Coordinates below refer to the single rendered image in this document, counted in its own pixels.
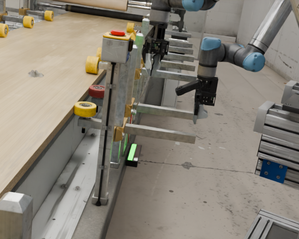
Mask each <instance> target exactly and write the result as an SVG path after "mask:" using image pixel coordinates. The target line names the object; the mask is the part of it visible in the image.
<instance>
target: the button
mask: <svg viewBox="0 0 299 239"><path fill-rule="evenodd" d="M111 34H112V35H116V36H124V35H125V32H124V31H121V30H111Z"/></svg>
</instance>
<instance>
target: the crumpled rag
mask: <svg viewBox="0 0 299 239"><path fill-rule="evenodd" d="M28 74H29V77H35V78H36V77H43V76H44V75H43V74H42V73H39V72H38V71H37V70H35V71H34V70H31V72H29V73H28Z"/></svg>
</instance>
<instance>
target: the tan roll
mask: <svg viewBox="0 0 299 239"><path fill-rule="evenodd" d="M52 1H59V2H65V3H72V4H78V5H85V6H92V7H98V8H105V9H114V10H121V11H127V10H128V7H130V8H137V9H146V10H150V9H151V7H150V6H143V5H136V4H129V3H128V0H52Z"/></svg>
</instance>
